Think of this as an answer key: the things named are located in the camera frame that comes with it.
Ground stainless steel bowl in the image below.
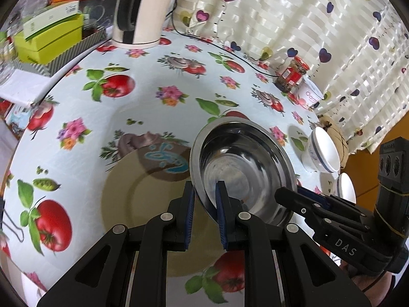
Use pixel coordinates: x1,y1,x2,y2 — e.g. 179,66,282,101
189,117,297,227

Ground person's right hand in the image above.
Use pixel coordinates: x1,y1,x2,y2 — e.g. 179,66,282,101
340,261,393,306

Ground white bowl blue rim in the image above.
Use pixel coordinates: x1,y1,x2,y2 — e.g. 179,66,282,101
302,127,340,174
331,173,356,204

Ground fruit pattern tablecloth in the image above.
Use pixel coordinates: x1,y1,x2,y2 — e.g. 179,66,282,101
3,31,334,306

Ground white yogurt cup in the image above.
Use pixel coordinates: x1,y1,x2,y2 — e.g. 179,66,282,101
295,75,324,109

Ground red lid sauce jar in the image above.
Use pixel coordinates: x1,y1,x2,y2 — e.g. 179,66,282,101
275,56,310,93

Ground cream heart pattern curtain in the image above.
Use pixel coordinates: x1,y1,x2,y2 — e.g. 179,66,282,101
173,0,408,152

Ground lime green box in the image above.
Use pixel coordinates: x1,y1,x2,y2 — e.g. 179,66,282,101
13,13,84,64

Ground striped black white tray box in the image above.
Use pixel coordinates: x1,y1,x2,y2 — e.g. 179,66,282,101
13,26,107,77

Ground clear glass mug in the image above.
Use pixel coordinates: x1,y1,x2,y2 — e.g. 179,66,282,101
0,38,15,85

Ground white green flat box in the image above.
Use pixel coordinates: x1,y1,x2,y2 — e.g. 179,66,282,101
23,0,79,40

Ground white electric kettle black handle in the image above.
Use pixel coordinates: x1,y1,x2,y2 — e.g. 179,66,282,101
112,0,171,49

